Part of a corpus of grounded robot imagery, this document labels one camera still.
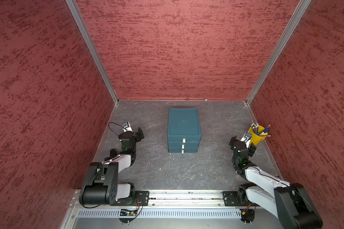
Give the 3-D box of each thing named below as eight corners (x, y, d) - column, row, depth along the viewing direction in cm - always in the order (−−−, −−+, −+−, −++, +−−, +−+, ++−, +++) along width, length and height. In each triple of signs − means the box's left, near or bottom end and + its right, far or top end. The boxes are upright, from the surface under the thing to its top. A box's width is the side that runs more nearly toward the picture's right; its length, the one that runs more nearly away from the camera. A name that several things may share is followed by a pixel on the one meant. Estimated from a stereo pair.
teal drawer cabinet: (168, 155, 92) (167, 138, 74) (169, 128, 105) (168, 108, 88) (196, 155, 92) (201, 138, 74) (193, 128, 105) (197, 108, 88)
